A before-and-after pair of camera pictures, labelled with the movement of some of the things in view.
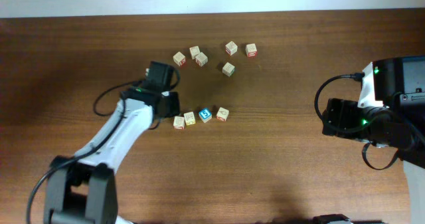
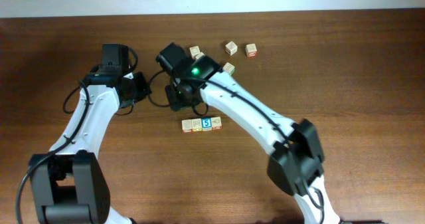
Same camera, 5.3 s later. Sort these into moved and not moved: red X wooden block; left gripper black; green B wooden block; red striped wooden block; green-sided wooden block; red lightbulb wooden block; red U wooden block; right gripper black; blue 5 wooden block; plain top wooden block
Moved: left gripper black; right gripper black; red lightbulb wooden block; green B wooden block; blue 5 wooden block; red X wooden block
Not moved: plain top wooden block; red striped wooden block; green-sided wooden block; red U wooden block
